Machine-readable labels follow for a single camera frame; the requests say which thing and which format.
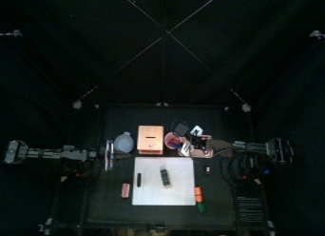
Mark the blue plastic utensil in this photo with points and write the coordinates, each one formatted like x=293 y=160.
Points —
x=176 y=145

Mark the black label with white text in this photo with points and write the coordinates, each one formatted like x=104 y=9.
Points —
x=251 y=209

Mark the white plastic cutting board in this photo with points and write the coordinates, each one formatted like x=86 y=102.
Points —
x=180 y=189

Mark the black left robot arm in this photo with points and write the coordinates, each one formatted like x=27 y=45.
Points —
x=51 y=153

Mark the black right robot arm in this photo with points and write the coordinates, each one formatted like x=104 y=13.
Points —
x=254 y=147

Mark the orange toy carrot green top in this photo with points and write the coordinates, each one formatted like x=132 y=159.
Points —
x=198 y=195

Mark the wooden box with slot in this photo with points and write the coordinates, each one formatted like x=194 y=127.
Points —
x=150 y=133

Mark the red plastic cup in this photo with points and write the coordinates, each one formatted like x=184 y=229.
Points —
x=170 y=139

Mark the dark green toy sushi roll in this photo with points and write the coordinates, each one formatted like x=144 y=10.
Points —
x=166 y=179

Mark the metal frame clamp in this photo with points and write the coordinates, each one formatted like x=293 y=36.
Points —
x=247 y=107
x=16 y=33
x=76 y=104
x=162 y=104
x=316 y=34

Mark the small black round container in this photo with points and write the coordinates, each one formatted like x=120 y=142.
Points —
x=207 y=169

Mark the salmon nigiri toy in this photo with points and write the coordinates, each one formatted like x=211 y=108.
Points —
x=126 y=190

